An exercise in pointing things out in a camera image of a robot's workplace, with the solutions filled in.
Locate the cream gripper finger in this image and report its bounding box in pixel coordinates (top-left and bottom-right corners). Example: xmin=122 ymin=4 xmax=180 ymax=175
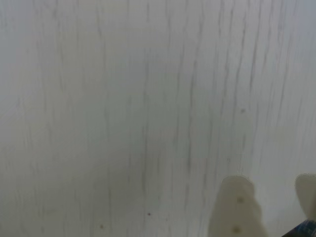
xmin=294 ymin=173 xmax=316 ymax=220
xmin=208 ymin=174 xmax=270 ymax=237

